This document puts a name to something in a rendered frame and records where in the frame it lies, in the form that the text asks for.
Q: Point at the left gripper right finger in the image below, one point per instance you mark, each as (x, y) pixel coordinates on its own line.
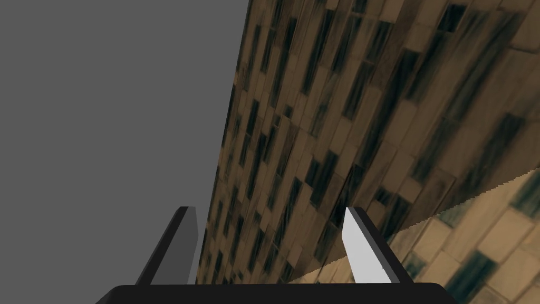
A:
(368, 253)

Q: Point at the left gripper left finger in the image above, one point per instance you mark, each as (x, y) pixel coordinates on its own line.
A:
(175, 253)

